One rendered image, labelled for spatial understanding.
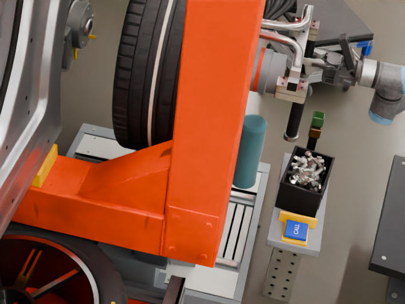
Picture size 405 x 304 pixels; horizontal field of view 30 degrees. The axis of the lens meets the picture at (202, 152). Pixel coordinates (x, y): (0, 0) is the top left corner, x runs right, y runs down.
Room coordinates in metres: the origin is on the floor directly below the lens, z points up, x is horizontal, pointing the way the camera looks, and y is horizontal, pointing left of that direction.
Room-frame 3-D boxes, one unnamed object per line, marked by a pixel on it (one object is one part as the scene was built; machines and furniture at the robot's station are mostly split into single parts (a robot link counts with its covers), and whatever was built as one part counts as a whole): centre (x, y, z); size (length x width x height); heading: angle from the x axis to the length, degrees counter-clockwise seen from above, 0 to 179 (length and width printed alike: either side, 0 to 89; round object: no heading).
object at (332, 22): (3.21, -0.50, 0.17); 0.43 x 0.36 x 0.34; 26
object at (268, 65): (1.95, -0.12, 0.85); 0.21 x 0.14 x 0.14; 83
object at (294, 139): (1.77, -0.26, 0.83); 0.04 x 0.04 x 0.16
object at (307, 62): (2.07, -0.31, 0.80); 0.09 x 0.03 x 0.06; 96
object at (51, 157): (1.55, 0.50, 0.71); 0.14 x 0.14 x 0.05; 83
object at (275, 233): (1.82, -0.35, 0.44); 0.43 x 0.17 x 0.03; 173
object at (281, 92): (1.77, -0.23, 0.93); 0.09 x 0.05 x 0.05; 83
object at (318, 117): (2.01, -0.37, 0.64); 0.04 x 0.04 x 0.04; 83
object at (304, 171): (1.84, -0.35, 0.51); 0.20 x 0.14 x 0.13; 165
